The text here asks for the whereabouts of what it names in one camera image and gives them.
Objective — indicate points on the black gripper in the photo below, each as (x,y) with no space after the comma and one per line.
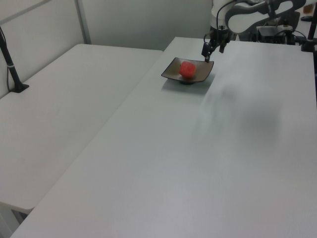
(218,37)

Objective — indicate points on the black pole with white band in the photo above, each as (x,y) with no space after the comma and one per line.
(11,72)

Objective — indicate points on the grey electronics box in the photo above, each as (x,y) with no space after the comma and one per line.
(270,33)

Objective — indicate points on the plain black pole stand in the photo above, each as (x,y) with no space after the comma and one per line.
(310,32)

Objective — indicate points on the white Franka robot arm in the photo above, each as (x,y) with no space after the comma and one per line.
(245,22)

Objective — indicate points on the square brown ceramic plate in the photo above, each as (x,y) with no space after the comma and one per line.
(200,72)

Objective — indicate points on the red strawberry toy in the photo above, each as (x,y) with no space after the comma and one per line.
(187,70)

